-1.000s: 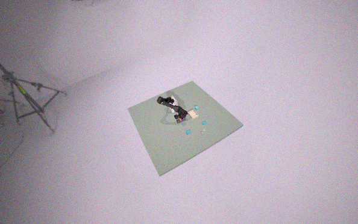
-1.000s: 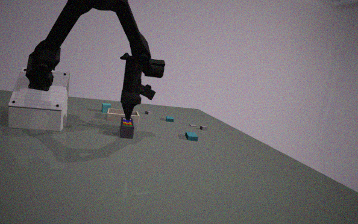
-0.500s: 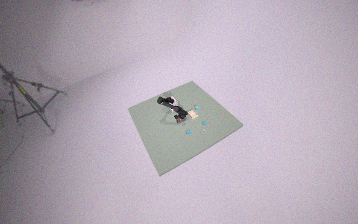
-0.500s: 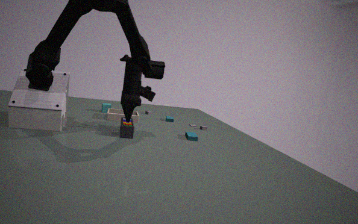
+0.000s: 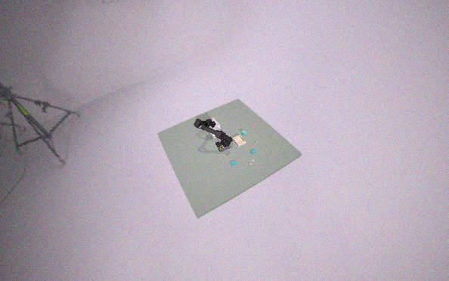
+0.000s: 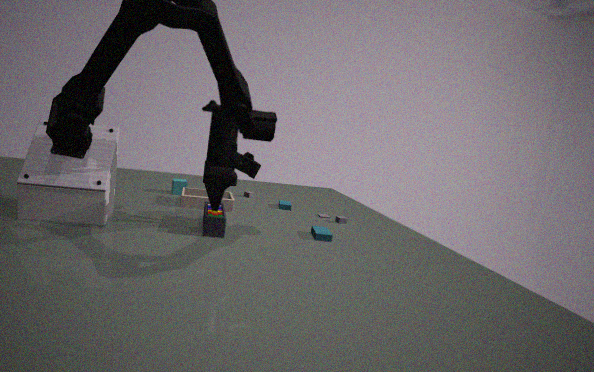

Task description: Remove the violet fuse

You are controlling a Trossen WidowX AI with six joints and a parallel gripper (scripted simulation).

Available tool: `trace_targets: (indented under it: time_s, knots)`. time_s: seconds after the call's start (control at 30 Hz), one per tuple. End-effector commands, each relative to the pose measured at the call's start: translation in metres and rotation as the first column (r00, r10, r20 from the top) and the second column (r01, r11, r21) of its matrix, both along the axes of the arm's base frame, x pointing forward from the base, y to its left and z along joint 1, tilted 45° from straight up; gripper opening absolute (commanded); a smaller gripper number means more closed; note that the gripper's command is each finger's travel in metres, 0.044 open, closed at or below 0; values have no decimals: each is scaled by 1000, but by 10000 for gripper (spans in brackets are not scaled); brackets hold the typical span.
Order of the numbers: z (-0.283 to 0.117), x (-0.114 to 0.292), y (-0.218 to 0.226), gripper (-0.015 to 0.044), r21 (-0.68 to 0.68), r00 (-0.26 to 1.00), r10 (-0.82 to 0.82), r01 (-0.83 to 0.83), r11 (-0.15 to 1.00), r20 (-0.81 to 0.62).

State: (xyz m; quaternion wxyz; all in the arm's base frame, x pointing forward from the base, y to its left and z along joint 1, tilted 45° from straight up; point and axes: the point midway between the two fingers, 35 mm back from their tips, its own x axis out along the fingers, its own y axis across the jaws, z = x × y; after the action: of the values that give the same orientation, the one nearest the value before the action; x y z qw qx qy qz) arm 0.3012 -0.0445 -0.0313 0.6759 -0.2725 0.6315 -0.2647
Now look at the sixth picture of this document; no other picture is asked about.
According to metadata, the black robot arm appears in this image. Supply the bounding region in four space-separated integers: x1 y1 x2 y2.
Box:
46 0 277 159

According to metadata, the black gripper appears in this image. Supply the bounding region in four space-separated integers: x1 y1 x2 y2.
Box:
203 135 237 212

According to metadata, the beige square tray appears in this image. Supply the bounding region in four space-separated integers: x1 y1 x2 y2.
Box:
180 187 234 212

